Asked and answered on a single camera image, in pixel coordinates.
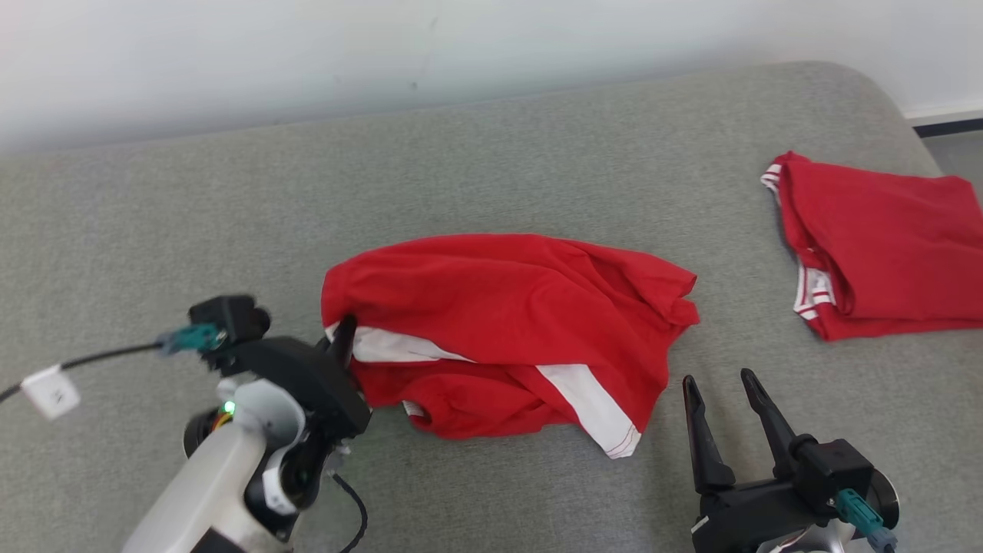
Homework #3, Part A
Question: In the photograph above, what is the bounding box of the white cable label tag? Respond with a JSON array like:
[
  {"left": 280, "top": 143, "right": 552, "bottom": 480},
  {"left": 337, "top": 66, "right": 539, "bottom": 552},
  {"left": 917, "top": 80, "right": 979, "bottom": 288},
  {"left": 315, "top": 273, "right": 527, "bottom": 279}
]
[{"left": 21, "top": 364, "right": 81, "bottom": 421}]

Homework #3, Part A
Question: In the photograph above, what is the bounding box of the grey fabric sofa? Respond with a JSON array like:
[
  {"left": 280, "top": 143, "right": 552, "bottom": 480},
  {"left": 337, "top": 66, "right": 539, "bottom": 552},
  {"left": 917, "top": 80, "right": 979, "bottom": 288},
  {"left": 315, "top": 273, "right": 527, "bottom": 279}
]
[{"left": 0, "top": 60, "right": 983, "bottom": 553}]

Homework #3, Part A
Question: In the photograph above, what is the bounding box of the white baseboard strip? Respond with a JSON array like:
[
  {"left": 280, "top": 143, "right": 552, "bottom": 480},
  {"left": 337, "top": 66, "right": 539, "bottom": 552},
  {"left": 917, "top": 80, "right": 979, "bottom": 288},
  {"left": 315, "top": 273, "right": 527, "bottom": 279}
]
[{"left": 905, "top": 104, "right": 983, "bottom": 125}]

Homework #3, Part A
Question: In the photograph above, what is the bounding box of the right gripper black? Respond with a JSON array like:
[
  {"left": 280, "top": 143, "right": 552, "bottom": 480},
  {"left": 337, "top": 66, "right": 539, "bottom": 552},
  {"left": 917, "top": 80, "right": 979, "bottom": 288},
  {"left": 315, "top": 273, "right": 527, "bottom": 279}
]
[{"left": 682, "top": 369, "right": 842, "bottom": 553}]

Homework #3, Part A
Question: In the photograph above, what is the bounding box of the thin black cable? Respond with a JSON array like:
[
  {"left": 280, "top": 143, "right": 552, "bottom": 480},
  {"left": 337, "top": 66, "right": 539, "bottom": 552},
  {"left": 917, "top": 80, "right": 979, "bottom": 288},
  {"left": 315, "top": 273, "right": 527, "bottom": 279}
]
[{"left": 329, "top": 470, "right": 369, "bottom": 553}]

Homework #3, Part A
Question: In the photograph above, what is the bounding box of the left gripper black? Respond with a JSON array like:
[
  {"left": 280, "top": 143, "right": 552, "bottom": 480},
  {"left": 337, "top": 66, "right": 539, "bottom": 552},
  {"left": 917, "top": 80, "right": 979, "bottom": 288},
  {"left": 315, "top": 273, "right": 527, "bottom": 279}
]
[{"left": 221, "top": 315, "right": 374, "bottom": 442}]

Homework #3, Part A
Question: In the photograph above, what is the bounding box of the black cable with teal connector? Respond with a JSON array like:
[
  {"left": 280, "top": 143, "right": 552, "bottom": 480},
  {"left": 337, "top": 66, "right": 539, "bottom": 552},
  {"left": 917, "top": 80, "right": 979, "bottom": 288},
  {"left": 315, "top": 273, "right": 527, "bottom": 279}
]
[
  {"left": 0, "top": 323, "right": 225, "bottom": 404},
  {"left": 836, "top": 488, "right": 899, "bottom": 553}
]

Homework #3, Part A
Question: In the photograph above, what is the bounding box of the red and white shirt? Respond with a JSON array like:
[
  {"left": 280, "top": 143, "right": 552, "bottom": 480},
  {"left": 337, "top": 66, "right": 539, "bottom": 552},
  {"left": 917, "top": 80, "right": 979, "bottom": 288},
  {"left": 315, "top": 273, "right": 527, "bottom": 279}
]
[{"left": 321, "top": 233, "right": 701, "bottom": 460}]

